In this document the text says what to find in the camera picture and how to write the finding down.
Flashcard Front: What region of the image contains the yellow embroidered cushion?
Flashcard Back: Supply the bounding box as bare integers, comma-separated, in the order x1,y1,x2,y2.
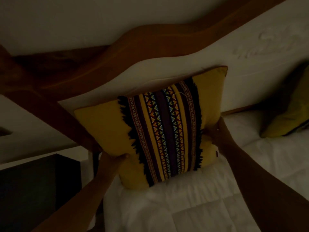
260,66,309,139
73,66,228,190

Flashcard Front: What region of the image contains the person's left forearm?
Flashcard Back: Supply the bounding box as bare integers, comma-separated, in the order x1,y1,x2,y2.
31,171,114,232

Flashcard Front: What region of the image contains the black cube nightstand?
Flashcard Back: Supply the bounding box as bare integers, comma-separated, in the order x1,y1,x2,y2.
0,153,82,232

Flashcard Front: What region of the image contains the person's right hand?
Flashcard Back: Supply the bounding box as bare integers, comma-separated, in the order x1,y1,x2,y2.
202,117,236,155

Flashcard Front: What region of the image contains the person's right forearm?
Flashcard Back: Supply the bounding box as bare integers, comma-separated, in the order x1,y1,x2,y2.
220,142,309,232

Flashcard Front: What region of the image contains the person's left hand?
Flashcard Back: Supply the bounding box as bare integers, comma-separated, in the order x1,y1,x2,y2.
98,152,130,181

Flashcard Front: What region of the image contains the white quilted bed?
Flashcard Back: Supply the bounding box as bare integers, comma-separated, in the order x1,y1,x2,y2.
87,110,309,232

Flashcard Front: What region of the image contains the wooden curved headboard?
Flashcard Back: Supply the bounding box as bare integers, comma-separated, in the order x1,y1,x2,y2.
0,0,309,152

